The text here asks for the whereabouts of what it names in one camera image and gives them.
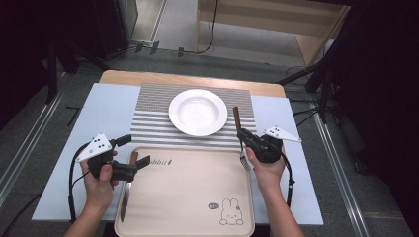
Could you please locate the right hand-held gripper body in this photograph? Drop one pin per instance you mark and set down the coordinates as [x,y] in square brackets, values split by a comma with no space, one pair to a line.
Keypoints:
[268,149]

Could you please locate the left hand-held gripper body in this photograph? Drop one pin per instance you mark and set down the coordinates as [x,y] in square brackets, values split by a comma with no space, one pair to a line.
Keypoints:
[97,148]

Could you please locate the white deep plate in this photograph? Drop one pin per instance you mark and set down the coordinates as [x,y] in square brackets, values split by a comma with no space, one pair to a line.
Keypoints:
[197,112]

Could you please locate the beige tray with rabbit print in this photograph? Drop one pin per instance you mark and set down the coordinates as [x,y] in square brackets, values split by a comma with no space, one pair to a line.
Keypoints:
[184,194]

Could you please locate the person's right hand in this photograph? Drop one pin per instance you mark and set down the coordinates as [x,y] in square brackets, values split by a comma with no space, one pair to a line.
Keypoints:
[270,174]

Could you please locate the person's left hand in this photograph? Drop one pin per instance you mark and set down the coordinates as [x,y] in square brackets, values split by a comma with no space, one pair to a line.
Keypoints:
[99,192]

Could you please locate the white table cover sheet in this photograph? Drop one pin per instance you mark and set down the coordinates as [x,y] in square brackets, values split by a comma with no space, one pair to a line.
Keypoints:
[105,112]

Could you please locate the striped woven placemat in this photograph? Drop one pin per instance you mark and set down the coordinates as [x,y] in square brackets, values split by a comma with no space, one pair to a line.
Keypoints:
[151,98]

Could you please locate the wooden table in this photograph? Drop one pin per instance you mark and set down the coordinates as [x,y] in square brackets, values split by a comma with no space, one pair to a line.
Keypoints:
[197,79]

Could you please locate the black metal stand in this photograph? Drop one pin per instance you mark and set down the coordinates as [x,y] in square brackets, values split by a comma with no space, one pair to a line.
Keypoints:
[326,65]
[52,65]

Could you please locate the dark cabinet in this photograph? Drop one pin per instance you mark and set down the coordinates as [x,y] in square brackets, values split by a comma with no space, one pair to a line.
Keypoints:
[112,23]

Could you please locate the light wooden cabinet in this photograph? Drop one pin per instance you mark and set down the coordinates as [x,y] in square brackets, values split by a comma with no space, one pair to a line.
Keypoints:
[263,16]

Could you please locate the metal floor rail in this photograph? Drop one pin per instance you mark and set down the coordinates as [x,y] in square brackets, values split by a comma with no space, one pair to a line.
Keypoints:
[29,141]
[342,184]

